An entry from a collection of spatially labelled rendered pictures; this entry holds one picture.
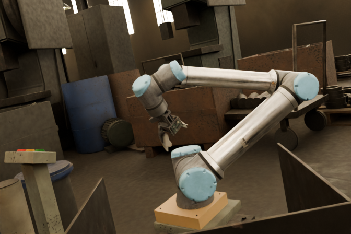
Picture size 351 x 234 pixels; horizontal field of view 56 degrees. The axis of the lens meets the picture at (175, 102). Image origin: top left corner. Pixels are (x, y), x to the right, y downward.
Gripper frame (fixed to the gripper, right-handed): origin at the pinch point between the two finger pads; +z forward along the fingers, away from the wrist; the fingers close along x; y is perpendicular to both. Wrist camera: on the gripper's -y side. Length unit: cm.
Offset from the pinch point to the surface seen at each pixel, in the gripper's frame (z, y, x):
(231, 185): 77, -16, 21
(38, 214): -8, -33, -62
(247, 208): 61, 13, 6
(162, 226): 28.6, -0.8, -32.1
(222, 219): 33.2, 21.8, -14.6
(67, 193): 10, -54, -47
